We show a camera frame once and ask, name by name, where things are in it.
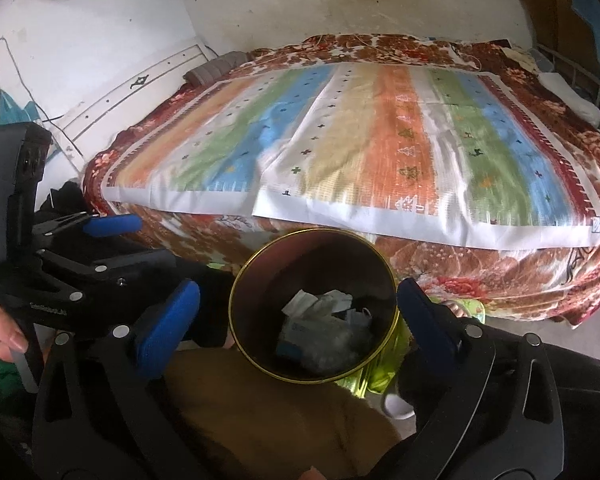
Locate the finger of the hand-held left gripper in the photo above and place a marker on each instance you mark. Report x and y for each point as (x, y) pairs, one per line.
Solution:
(110, 275)
(115, 225)

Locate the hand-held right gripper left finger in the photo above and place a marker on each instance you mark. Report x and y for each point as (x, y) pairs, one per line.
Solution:
(167, 330)

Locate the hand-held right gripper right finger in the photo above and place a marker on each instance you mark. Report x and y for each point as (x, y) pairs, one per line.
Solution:
(427, 320)

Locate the clear plastic bag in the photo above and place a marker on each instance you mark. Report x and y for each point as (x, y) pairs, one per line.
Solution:
(342, 345)

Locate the dark round bin gold rim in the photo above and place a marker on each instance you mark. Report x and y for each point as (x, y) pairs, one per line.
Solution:
(315, 305)

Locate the person's left hand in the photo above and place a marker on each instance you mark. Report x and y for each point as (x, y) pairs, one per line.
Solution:
(0, 332)

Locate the black cloth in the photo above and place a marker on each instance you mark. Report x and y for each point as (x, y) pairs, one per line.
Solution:
(65, 200)

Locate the green yellow plastic bag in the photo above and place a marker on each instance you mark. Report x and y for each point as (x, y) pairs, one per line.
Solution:
(380, 370)

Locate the small white object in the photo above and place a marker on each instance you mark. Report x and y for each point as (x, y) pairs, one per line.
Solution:
(397, 405)

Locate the person's brown pants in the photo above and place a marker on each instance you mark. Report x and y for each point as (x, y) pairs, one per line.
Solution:
(260, 420)

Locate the red floral blanket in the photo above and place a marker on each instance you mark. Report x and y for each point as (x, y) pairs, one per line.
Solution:
(555, 280)

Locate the striped colourful mat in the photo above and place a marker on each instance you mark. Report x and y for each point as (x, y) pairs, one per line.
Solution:
(380, 150)

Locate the grey folded cloth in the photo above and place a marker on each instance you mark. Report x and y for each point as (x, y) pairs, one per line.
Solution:
(212, 70)

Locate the white folded cloth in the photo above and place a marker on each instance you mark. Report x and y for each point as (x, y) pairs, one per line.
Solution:
(570, 92)

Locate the brown hanging cloth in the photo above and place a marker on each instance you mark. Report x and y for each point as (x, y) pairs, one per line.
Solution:
(545, 5)

